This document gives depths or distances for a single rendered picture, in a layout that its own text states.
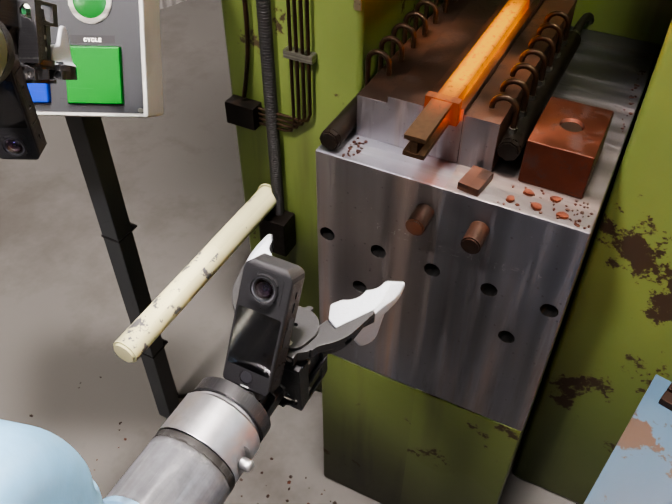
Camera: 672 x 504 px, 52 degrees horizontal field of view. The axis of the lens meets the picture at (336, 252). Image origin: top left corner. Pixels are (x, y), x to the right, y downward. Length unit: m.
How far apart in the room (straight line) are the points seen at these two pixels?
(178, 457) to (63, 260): 1.76
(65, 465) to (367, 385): 1.06
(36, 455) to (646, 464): 0.85
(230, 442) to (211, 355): 1.34
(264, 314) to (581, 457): 1.11
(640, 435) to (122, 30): 0.87
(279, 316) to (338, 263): 0.54
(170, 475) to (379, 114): 0.59
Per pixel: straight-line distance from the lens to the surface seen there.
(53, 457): 0.26
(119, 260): 1.39
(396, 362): 1.20
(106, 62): 1.00
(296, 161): 1.29
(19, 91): 0.76
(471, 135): 0.93
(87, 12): 1.01
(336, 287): 1.13
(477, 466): 1.35
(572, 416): 1.48
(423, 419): 1.30
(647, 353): 1.30
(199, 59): 3.18
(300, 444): 1.72
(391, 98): 0.95
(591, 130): 0.95
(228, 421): 0.56
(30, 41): 0.78
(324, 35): 1.13
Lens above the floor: 1.48
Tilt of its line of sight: 44 degrees down
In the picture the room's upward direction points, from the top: straight up
